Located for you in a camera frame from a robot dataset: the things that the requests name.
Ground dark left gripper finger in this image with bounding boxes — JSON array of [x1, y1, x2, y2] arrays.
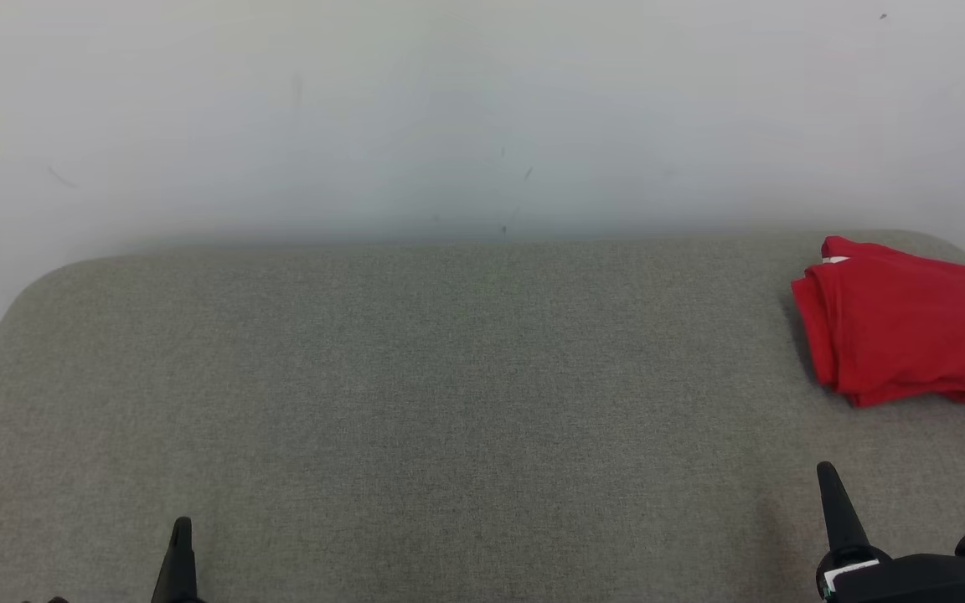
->
[[152, 517, 199, 603]]

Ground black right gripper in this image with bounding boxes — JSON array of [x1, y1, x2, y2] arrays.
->
[[816, 461, 965, 603]]

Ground red basketball jersey white sleeves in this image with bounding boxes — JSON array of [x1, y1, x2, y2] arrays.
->
[[791, 254, 965, 408]]

